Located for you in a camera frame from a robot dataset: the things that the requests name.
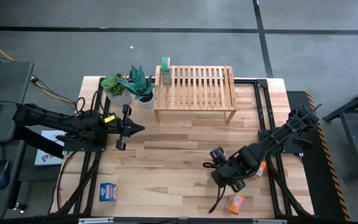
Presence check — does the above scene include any green succulent patterned pot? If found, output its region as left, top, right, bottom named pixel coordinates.
left=100, top=73, right=135, bottom=108

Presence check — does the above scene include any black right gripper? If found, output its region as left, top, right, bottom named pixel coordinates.
left=203, top=146, right=247, bottom=193

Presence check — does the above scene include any silver metal bracket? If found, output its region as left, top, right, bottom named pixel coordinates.
left=252, top=218, right=288, bottom=224
left=78, top=217, right=115, bottom=224

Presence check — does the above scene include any black mat hazard stripe edge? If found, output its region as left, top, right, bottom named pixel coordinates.
left=286, top=90, right=351, bottom=222

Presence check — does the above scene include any black frame crossbar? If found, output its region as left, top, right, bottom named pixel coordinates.
left=0, top=213, right=358, bottom=224

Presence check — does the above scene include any green Apple Jacks cereal box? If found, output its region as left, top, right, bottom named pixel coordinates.
left=160, top=56, right=173, bottom=85

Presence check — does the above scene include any teal leafed plant white pot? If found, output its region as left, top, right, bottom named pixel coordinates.
left=117, top=64, right=157, bottom=110

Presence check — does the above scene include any white printed box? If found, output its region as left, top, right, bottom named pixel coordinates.
left=34, top=129, right=68, bottom=167

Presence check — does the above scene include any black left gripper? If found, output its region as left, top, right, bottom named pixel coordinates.
left=105, top=104, right=145, bottom=152

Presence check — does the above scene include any orange Mini Wheats cereal box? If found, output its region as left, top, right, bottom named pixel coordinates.
left=223, top=193, right=246, bottom=215
left=255, top=159, right=268, bottom=179

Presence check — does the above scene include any wooden slatted shelf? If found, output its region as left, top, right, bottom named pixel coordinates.
left=153, top=65, right=238, bottom=123

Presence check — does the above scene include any black metal stand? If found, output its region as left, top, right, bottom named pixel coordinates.
left=321, top=81, right=358, bottom=182

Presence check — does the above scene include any desk caster wheel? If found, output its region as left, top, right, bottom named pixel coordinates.
left=13, top=202, right=28, bottom=214

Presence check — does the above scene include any black computer mouse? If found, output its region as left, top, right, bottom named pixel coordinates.
left=0, top=159, right=11, bottom=190

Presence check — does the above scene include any blue Frosted Flakes cereal box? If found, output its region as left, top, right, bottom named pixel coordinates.
left=99, top=182, right=119, bottom=203

